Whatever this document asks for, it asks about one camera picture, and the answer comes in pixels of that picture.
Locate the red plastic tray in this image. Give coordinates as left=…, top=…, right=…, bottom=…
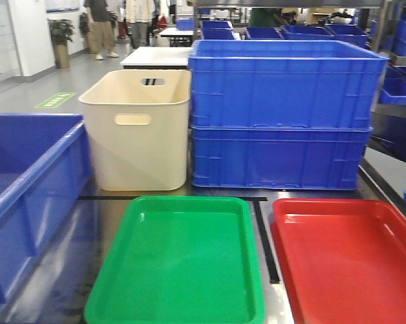
left=270, top=198, right=406, bottom=323

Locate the potted plant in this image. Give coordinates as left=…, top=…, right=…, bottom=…
left=48, top=19, right=74, bottom=69

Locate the lower stacked blue crate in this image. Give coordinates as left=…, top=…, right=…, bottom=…
left=192, top=126, right=372, bottom=190

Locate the green plastic tray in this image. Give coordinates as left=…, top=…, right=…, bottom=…
left=84, top=196, right=265, bottom=323

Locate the cream plastic basket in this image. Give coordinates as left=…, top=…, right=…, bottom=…
left=78, top=70, right=191, bottom=191

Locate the person in grey trousers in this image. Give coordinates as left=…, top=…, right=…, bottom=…
left=125, top=0, right=155, bottom=49

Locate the white table background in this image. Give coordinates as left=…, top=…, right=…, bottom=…
left=120, top=47, right=192, bottom=70

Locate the stacked blue crate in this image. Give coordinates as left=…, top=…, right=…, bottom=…
left=192, top=126, right=372, bottom=190
left=188, top=40, right=388, bottom=129

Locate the person in khaki trousers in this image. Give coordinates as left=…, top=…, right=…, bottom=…
left=84, top=0, right=119, bottom=60

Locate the upper stacked blue crate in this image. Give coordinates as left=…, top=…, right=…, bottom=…
left=188, top=40, right=388, bottom=129

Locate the blue bin left foreground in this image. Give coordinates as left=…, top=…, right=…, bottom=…
left=0, top=113, right=92, bottom=308

